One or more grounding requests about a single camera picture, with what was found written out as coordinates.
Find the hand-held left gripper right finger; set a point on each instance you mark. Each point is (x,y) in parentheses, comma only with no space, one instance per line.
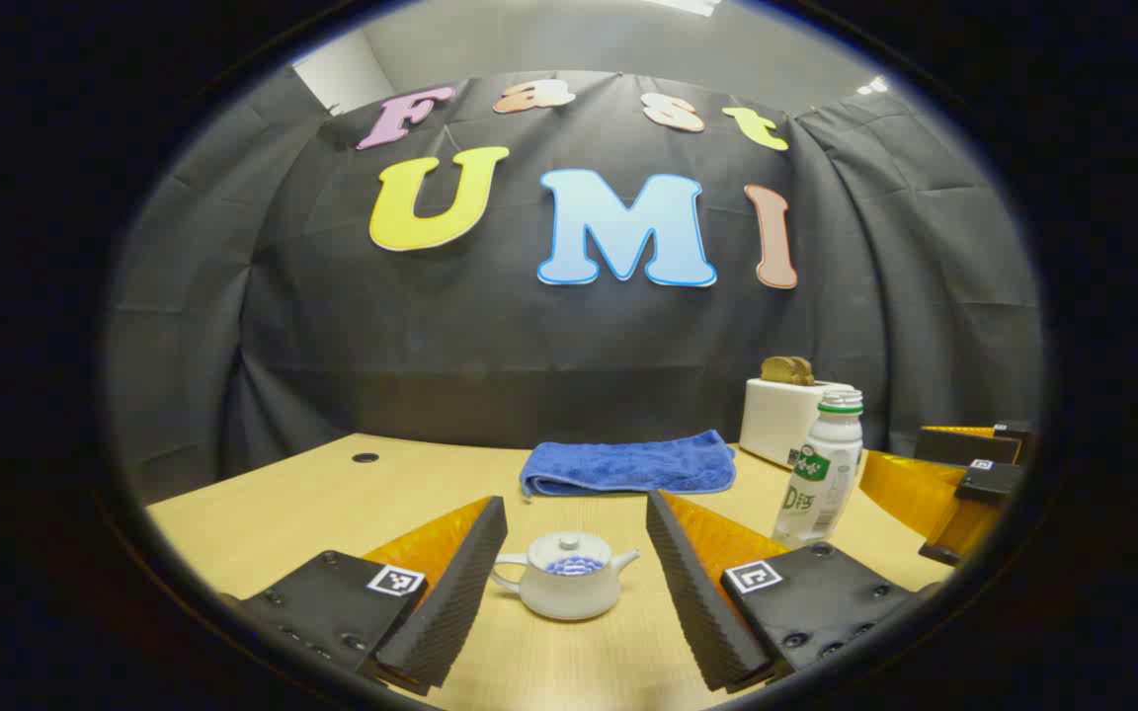
(692,592)

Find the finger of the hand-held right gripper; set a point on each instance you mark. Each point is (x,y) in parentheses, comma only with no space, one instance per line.
(989,481)
(954,446)

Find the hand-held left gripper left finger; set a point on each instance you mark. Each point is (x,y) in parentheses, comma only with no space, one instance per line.
(460,592)

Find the white ceramic teacup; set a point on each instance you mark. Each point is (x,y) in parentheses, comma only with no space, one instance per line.
(569,597)

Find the white blue-patterned teacup lid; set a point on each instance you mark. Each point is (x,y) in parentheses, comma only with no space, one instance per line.
(569,545)

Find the white plastic water bottle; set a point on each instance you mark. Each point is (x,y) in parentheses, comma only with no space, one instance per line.
(821,474)

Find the blue folded towel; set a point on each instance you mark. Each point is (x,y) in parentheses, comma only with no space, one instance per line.
(628,464)

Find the brown bread slice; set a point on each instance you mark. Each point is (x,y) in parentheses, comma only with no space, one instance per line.
(805,372)
(778,371)

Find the white toaster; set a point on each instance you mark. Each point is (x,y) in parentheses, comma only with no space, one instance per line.
(776,420)

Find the black backdrop cloth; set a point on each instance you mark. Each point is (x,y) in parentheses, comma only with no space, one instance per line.
(529,346)

